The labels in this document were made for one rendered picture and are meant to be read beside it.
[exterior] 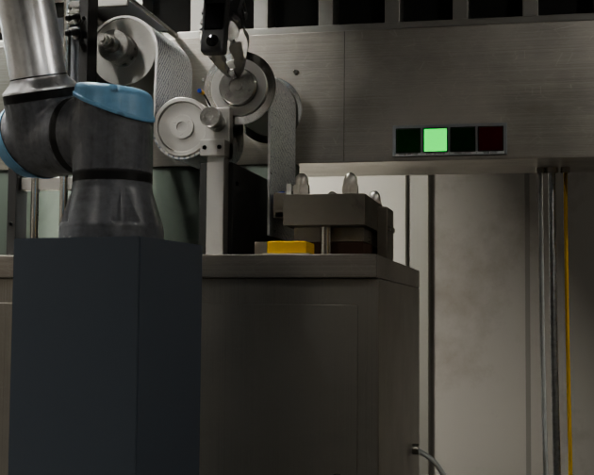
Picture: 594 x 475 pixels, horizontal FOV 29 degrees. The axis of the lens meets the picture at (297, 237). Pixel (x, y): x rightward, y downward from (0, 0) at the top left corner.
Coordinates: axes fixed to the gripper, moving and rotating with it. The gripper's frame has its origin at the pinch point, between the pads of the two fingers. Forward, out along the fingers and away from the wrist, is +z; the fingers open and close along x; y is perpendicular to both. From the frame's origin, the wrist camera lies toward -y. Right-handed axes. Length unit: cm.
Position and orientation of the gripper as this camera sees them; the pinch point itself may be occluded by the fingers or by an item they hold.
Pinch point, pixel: (232, 73)
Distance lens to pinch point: 229.5
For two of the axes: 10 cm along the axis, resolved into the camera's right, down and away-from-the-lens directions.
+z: 1.5, 6.9, 7.0
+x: -9.8, 0.1, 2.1
